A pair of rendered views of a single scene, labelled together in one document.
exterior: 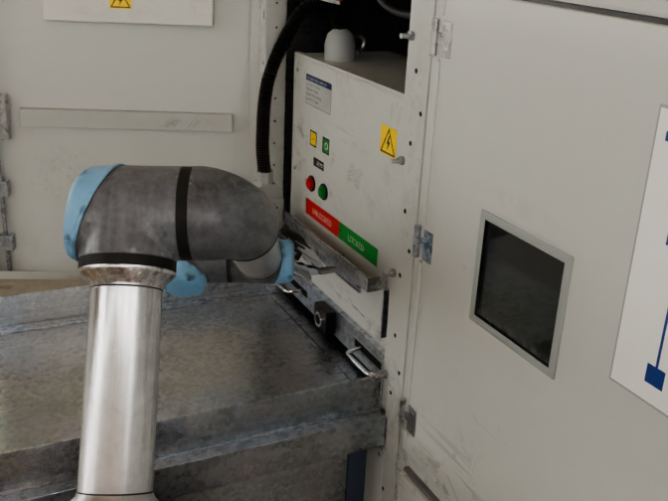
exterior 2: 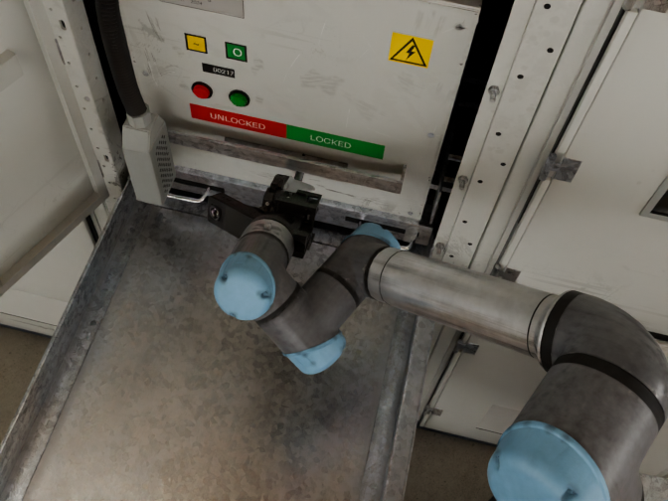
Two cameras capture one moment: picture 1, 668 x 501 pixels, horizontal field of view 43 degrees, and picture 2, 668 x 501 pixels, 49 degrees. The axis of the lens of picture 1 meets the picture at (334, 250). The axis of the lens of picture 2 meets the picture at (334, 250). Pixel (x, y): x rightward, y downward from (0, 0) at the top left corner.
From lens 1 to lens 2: 1.25 m
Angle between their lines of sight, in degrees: 54
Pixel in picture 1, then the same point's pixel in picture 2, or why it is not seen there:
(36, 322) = (17, 465)
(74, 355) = (130, 461)
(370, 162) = (363, 70)
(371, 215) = (367, 117)
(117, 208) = (627, 485)
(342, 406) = not seen: hidden behind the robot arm
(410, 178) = (514, 106)
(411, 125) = (524, 60)
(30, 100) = not seen: outside the picture
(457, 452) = (589, 286)
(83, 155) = not seen: outside the picture
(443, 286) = (593, 196)
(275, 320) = (213, 237)
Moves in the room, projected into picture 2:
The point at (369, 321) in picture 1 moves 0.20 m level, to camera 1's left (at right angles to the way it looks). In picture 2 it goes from (366, 199) to (290, 273)
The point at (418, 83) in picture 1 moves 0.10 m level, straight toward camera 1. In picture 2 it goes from (552, 19) to (625, 67)
